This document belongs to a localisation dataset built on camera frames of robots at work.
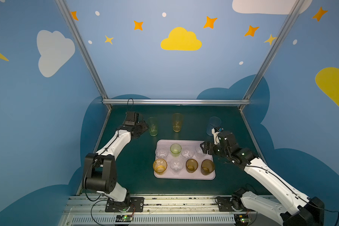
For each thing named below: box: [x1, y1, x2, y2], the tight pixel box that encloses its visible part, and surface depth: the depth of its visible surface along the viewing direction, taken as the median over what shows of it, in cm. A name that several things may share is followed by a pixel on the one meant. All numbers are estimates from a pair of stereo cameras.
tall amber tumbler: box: [172, 113, 184, 133], surface depth 102 cm
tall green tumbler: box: [147, 116, 158, 137], surface depth 101 cm
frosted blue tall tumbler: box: [206, 116, 222, 137], surface depth 97 cm
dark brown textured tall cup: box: [200, 159, 216, 176], surface depth 84 cm
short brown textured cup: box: [185, 158, 199, 174], surface depth 86 cm
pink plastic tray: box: [152, 139, 216, 180], surface depth 87 cm
